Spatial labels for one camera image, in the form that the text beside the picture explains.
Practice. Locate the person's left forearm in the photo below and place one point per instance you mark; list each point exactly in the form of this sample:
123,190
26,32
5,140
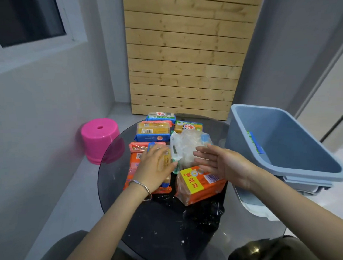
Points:
107,230

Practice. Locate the person's right forearm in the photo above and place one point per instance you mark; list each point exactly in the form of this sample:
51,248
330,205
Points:
300,219

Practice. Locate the person's right fingers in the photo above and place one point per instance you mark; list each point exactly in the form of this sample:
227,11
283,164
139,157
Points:
205,156

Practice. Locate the orange packet with yellow label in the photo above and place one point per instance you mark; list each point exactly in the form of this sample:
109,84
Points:
199,185

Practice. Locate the blue and white packet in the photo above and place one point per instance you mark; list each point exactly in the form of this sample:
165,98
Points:
161,116

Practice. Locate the yellow cracker packet blue ends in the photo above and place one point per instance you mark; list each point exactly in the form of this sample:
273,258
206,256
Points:
153,131

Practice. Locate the yellow biscuit packet blue ends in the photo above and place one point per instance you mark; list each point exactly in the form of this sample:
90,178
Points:
166,157

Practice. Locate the green and blue packet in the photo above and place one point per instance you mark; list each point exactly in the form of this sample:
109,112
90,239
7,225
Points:
255,143

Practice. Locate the grey-blue plastic bin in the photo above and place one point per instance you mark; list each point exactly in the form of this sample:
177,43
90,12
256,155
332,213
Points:
288,140
310,186

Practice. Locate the person's left hand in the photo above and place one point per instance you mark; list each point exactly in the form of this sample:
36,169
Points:
150,172

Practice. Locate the green and yellow packet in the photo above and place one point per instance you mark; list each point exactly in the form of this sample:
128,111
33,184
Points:
188,126

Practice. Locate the pink plastic stool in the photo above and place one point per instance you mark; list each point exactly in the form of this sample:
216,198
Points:
99,138

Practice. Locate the orange snack packet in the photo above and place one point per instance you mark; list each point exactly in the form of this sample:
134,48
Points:
134,158

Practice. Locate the person's left thumb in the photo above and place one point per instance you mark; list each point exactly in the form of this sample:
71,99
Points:
170,167

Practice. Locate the wooden slatted panel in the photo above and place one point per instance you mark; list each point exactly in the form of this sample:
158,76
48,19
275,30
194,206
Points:
185,54

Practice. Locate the white door frame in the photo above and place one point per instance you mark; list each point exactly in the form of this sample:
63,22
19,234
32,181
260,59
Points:
326,99

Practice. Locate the window with white frame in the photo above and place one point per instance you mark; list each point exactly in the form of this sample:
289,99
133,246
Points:
25,21

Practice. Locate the orange packet under cracker packet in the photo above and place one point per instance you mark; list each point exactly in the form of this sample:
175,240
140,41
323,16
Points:
167,122

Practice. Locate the clear plastic bag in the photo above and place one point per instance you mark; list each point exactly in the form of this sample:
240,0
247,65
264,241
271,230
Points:
186,147

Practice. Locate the person's right hand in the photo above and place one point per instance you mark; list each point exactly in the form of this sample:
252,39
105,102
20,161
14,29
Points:
230,167

